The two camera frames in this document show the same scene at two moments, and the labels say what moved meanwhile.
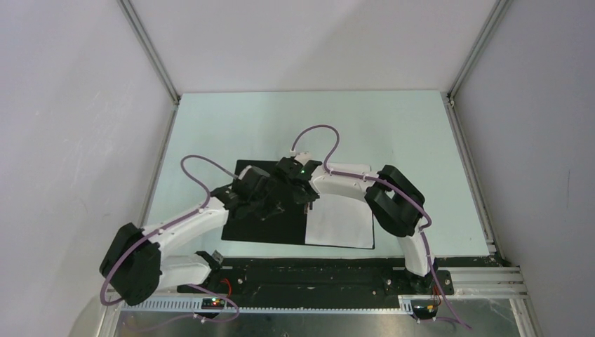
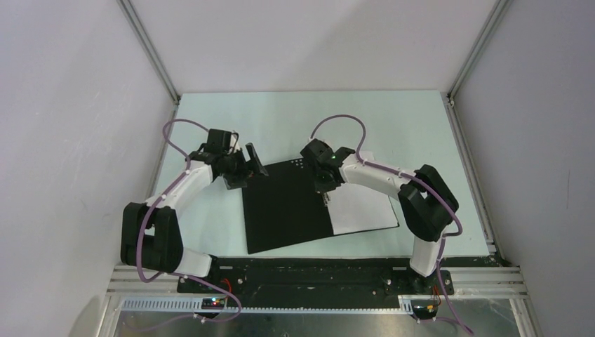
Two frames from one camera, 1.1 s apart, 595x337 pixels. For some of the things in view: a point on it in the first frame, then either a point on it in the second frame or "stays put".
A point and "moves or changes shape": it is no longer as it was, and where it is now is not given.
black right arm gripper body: [307, 198] → [321, 184]
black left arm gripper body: [263, 205] → [235, 164]
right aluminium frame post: [497, 12] stays put
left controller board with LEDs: [212, 303] stays put
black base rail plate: [306, 277] stays put
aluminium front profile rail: [467, 284] stays put
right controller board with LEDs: [424, 309] stays put
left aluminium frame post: [145, 40] stays put
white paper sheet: [339, 220] moves or changes shape
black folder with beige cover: [338, 220] moves or changes shape
